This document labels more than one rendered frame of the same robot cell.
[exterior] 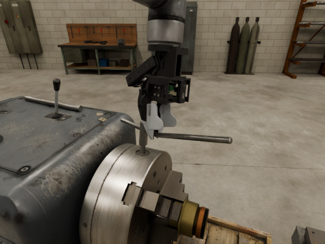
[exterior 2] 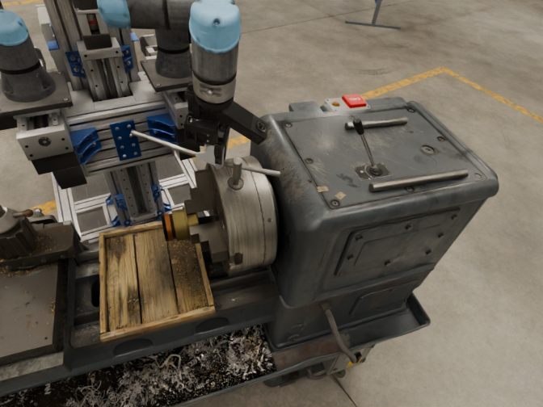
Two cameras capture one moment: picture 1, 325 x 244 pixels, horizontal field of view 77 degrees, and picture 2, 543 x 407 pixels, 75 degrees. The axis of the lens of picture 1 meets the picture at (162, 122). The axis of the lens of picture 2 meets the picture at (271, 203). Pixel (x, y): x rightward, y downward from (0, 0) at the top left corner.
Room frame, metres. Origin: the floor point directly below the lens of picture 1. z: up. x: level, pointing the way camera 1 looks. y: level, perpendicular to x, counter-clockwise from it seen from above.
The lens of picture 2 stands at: (0.96, -0.32, 1.84)
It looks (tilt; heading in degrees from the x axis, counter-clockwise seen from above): 47 degrees down; 135
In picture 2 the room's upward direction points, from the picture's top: 8 degrees clockwise
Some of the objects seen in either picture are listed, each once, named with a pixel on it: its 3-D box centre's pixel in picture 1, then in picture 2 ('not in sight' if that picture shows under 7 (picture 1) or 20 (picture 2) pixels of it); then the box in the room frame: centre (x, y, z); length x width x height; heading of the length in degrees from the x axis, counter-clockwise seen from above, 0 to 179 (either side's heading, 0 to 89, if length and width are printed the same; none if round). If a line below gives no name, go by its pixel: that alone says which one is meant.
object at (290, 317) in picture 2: not in sight; (317, 289); (0.55, 0.45, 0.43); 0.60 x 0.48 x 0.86; 69
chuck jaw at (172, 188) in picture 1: (173, 185); (214, 243); (0.48, -0.03, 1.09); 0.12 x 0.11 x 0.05; 159
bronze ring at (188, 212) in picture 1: (188, 218); (180, 224); (0.37, -0.07, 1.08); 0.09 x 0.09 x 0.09; 69
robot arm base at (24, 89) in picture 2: not in sight; (24, 76); (-0.36, -0.21, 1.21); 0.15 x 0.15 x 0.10
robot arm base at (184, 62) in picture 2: not in sight; (174, 56); (-0.25, 0.28, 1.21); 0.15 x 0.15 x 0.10
